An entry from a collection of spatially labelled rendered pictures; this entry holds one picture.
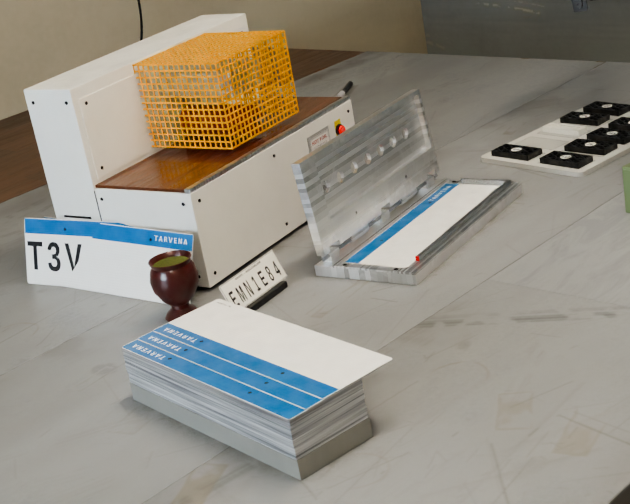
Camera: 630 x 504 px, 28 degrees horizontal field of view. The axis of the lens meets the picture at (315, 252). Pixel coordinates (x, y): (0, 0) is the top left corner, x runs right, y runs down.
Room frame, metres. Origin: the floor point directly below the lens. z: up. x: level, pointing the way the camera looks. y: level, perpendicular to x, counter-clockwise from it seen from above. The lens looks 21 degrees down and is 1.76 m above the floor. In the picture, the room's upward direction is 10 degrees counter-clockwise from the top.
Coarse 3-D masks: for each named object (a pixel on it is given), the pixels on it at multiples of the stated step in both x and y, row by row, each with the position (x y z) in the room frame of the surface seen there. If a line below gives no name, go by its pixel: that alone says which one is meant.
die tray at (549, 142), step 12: (612, 120) 2.64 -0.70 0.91; (540, 132) 2.64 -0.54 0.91; (588, 132) 2.58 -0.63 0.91; (516, 144) 2.59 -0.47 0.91; (528, 144) 2.57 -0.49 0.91; (540, 144) 2.56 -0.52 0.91; (552, 144) 2.55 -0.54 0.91; (564, 144) 2.53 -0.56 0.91; (492, 156) 2.54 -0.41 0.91; (540, 156) 2.48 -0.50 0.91; (600, 156) 2.41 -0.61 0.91; (612, 156) 2.40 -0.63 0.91; (528, 168) 2.44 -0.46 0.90; (540, 168) 2.42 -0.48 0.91; (552, 168) 2.39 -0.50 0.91; (564, 168) 2.38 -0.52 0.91; (588, 168) 2.36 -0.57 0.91
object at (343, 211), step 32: (416, 96) 2.42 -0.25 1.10; (352, 128) 2.24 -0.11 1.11; (384, 128) 2.32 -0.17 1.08; (416, 128) 2.41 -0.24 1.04; (320, 160) 2.14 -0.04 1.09; (352, 160) 2.22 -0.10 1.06; (384, 160) 2.30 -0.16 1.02; (416, 160) 2.36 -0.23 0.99; (320, 192) 2.10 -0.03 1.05; (352, 192) 2.19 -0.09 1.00; (384, 192) 2.25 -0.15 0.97; (416, 192) 2.34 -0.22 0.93; (320, 224) 2.08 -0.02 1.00; (352, 224) 2.15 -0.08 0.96
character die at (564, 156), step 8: (552, 152) 2.46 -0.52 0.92; (560, 152) 2.45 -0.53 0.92; (568, 152) 2.44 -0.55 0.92; (544, 160) 2.43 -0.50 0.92; (552, 160) 2.41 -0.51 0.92; (560, 160) 2.40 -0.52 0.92; (568, 160) 2.40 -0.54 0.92; (576, 160) 2.39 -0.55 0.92; (584, 160) 2.38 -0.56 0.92; (592, 160) 2.39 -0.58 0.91; (576, 168) 2.37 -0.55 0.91
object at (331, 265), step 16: (432, 176) 2.40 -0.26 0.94; (432, 192) 2.35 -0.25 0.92; (512, 192) 2.28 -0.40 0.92; (400, 208) 2.29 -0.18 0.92; (496, 208) 2.22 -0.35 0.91; (368, 224) 2.20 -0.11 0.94; (384, 224) 2.22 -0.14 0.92; (464, 224) 2.14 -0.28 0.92; (480, 224) 2.16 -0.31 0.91; (368, 240) 2.15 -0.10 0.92; (448, 240) 2.08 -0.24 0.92; (464, 240) 2.11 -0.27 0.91; (336, 256) 2.10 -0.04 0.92; (432, 256) 2.02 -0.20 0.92; (448, 256) 2.05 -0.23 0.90; (320, 272) 2.07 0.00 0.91; (336, 272) 2.05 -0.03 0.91; (352, 272) 2.03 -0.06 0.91; (368, 272) 2.01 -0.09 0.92; (384, 272) 1.99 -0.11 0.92; (400, 272) 1.97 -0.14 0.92; (416, 272) 1.96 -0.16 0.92
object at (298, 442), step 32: (128, 352) 1.71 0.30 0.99; (160, 352) 1.68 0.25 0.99; (160, 384) 1.65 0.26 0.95; (192, 384) 1.58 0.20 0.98; (224, 384) 1.54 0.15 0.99; (352, 384) 1.47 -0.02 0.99; (192, 416) 1.59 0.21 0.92; (224, 416) 1.53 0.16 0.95; (256, 416) 1.46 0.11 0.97; (288, 416) 1.41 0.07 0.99; (320, 416) 1.44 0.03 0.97; (352, 416) 1.47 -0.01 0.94; (256, 448) 1.47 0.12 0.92; (288, 448) 1.42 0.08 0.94; (320, 448) 1.43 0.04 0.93; (352, 448) 1.46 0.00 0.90
